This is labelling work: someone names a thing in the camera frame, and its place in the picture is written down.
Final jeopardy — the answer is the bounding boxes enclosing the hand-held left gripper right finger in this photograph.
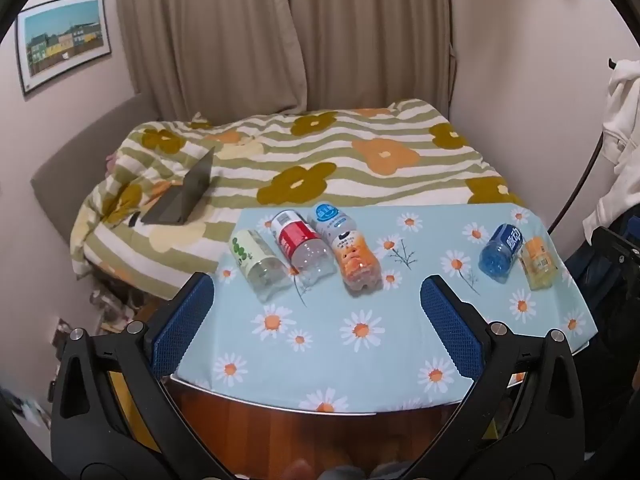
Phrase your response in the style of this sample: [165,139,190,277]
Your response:
[421,275,584,446]

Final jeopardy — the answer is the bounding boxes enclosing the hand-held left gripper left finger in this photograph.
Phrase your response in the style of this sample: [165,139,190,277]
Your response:
[50,273,216,442]

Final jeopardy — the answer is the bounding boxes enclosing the dark blue jeans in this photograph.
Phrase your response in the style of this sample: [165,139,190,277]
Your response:
[567,210,640,453]

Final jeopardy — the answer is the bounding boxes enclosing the blue plastic bottle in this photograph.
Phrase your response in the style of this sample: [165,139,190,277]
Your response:
[478,223,524,281]

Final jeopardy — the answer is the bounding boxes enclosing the small yellow plastic bottle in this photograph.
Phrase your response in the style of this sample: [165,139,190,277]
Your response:
[517,236,560,291]

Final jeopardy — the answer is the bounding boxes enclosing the white hoodie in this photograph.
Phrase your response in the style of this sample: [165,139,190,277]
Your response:
[582,59,640,242]

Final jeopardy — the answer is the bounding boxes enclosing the green label plastic bottle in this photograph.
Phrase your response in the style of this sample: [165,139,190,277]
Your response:
[229,229,294,303]

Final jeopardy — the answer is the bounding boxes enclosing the dark grey laptop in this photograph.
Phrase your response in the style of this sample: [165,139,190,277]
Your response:
[140,146,217,226]

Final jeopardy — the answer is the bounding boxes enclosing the light blue daisy tablecloth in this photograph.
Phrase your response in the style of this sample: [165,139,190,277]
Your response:
[170,205,600,414]

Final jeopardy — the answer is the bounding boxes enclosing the orange label bottle blue cap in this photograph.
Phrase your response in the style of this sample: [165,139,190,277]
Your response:
[307,203,383,297]

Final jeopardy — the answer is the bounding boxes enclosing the red label plastic bottle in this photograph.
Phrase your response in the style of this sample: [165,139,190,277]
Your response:
[270,209,337,288]

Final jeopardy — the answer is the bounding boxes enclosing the grey bed headboard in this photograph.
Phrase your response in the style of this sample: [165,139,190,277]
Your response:
[30,94,152,233]

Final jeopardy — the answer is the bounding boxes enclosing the striped floral blanket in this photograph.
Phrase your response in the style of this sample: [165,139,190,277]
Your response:
[70,99,527,307]

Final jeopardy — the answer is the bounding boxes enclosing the beige curtain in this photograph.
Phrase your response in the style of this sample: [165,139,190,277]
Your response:
[278,0,457,113]
[113,0,307,117]

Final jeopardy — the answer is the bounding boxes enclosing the black cable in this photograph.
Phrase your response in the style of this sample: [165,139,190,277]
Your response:
[547,59,619,234]

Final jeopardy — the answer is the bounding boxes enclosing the framed wall picture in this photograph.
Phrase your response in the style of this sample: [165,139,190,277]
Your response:
[15,0,112,97]

